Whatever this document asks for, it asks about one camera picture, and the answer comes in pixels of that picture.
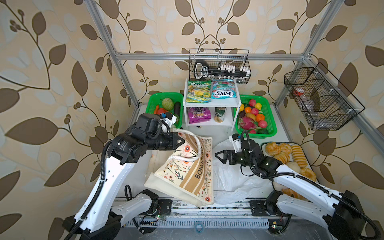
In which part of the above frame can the black bread tray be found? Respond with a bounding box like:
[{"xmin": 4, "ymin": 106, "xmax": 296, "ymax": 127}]
[{"xmin": 260, "ymin": 141, "xmax": 319, "ymax": 200}]

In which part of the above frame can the back black wire basket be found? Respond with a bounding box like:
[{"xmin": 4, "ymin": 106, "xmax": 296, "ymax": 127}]
[{"xmin": 189, "ymin": 48, "xmax": 252, "ymax": 84}]

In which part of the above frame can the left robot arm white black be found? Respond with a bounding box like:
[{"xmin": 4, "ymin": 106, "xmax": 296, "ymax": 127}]
[{"xmin": 63, "ymin": 113, "xmax": 185, "ymax": 240}]

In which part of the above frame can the Fox's candy bag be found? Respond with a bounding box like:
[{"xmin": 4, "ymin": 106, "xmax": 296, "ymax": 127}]
[{"xmin": 212, "ymin": 79, "xmax": 237, "ymax": 99}]

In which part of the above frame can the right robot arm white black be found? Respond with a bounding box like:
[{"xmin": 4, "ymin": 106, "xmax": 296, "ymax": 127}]
[{"xmin": 215, "ymin": 138, "xmax": 382, "ymax": 240}]

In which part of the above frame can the yellow green snack bag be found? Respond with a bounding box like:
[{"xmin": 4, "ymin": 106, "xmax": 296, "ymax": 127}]
[{"xmin": 186, "ymin": 81, "xmax": 212, "ymax": 104}]

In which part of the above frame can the red apple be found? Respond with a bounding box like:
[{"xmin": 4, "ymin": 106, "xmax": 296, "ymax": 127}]
[{"xmin": 258, "ymin": 120, "xmax": 268, "ymax": 129}]

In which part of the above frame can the orange fruit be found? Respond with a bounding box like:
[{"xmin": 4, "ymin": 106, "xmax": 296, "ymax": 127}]
[{"xmin": 256, "ymin": 113, "xmax": 265, "ymax": 123}]

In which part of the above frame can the red tomato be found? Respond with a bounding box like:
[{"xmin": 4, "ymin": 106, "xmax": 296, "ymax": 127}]
[{"xmin": 156, "ymin": 108, "xmax": 168, "ymax": 115}]

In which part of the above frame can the right black wire basket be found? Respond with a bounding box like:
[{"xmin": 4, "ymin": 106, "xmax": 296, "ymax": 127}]
[{"xmin": 284, "ymin": 62, "xmax": 366, "ymax": 131}]

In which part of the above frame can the yellow lemon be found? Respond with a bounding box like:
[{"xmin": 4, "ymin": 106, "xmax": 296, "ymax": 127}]
[{"xmin": 254, "ymin": 103, "xmax": 262, "ymax": 111}]

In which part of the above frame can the purple candy bag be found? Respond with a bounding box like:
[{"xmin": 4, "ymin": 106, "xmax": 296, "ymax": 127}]
[{"xmin": 188, "ymin": 107, "xmax": 211, "ymax": 124}]

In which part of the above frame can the black wire basket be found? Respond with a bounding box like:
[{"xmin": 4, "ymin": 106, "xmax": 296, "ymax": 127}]
[
  {"xmin": 284, "ymin": 62, "xmax": 366, "ymax": 131},
  {"xmin": 189, "ymin": 48, "xmax": 252, "ymax": 84}
]

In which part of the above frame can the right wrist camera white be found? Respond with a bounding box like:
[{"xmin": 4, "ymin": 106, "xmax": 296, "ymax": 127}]
[{"xmin": 229, "ymin": 134, "xmax": 242, "ymax": 153}]

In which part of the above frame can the plastic bottle red cap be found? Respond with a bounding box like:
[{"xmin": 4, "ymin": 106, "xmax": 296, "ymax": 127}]
[{"xmin": 294, "ymin": 87, "xmax": 315, "ymax": 112}]

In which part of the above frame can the cream floral tote bag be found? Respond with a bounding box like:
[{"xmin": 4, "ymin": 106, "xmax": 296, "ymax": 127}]
[{"xmin": 144, "ymin": 129, "xmax": 214, "ymax": 207}]

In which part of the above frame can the sliced bread loaf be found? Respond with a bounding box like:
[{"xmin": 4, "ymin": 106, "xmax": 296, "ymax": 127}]
[{"xmin": 292, "ymin": 145, "xmax": 308, "ymax": 168}]

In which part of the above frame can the white plastic grocery bag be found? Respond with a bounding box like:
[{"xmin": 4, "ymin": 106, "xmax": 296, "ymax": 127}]
[{"xmin": 212, "ymin": 156, "xmax": 274, "ymax": 205}]

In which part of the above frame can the dark purple eggplant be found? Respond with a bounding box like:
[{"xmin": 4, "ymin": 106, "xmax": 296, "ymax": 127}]
[{"xmin": 174, "ymin": 102, "xmax": 181, "ymax": 118}]

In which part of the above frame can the green tin can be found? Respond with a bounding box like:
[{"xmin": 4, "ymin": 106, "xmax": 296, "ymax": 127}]
[{"xmin": 214, "ymin": 107, "xmax": 227, "ymax": 123}]

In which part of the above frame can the pink dragon fruit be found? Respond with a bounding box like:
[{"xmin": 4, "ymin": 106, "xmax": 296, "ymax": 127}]
[{"xmin": 238, "ymin": 117, "xmax": 255, "ymax": 130}]

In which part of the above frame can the green cabbage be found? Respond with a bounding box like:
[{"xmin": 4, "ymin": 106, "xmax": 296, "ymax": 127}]
[{"xmin": 162, "ymin": 98, "xmax": 174, "ymax": 111}]

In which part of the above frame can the right green plastic basket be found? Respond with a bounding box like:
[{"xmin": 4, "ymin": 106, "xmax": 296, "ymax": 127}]
[{"xmin": 235, "ymin": 95, "xmax": 278, "ymax": 139}]

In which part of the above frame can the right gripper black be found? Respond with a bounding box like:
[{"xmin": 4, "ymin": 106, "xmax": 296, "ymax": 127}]
[{"xmin": 214, "ymin": 149, "xmax": 255, "ymax": 169}]

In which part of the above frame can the green plastic basket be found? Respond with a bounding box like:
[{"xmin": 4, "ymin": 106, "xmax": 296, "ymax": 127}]
[
  {"xmin": 235, "ymin": 95, "xmax": 278, "ymax": 139},
  {"xmin": 146, "ymin": 93, "xmax": 183, "ymax": 129}
]

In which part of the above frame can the croissant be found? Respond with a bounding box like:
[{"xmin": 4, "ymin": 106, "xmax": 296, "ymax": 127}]
[{"xmin": 265, "ymin": 142, "xmax": 281, "ymax": 157}]

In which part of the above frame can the left green plastic basket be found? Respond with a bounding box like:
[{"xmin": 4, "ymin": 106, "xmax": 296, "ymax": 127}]
[{"xmin": 146, "ymin": 93, "xmax": 183, "ymax": 129}]

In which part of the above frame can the white two-tier shelf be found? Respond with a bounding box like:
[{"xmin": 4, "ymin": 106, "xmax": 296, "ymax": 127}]
[{"xmin": 183, "ymin": 79, "xmax": 241, "ymax": 130}]

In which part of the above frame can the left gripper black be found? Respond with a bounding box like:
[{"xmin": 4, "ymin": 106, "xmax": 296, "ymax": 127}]
[{"xmin": 143, "ymin": 131, "xmax": 185, "ymax": 152}]

